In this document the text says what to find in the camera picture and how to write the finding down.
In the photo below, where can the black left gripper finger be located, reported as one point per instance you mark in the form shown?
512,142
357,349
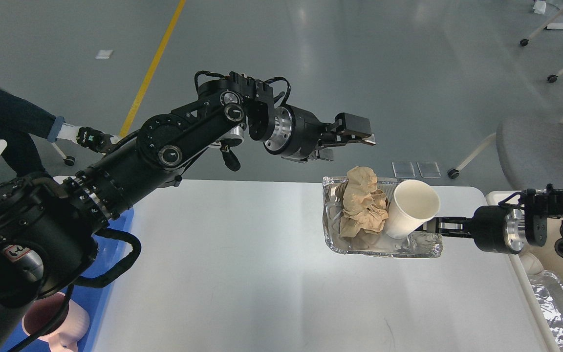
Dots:
350,128
323,154

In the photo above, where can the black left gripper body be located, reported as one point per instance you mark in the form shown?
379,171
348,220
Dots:
296,133

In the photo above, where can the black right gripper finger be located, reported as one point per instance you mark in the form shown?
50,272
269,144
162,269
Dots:
449,227

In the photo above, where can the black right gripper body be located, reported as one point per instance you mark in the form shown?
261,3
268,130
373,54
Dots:
498,229

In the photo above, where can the white paper cup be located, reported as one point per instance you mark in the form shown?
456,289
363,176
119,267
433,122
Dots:
413,203

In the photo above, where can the brown paper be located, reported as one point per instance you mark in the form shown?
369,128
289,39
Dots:
365,207

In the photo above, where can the aluminium foil tray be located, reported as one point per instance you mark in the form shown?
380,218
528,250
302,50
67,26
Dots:
417,245

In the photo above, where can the pink mug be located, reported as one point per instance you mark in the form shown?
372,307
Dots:
66,332

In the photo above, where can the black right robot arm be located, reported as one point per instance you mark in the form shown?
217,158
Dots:
538,207

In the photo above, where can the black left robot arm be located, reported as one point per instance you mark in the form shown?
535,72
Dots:
55,236

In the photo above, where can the cream plastic bin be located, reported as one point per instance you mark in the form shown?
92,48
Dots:
550,261

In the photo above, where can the grey office chair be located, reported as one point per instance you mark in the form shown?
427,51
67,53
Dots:
530,152

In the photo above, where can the blue plastic bin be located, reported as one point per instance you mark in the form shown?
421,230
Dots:
94,301

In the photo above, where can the seated person in black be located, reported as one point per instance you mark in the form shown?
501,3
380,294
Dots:
21,119

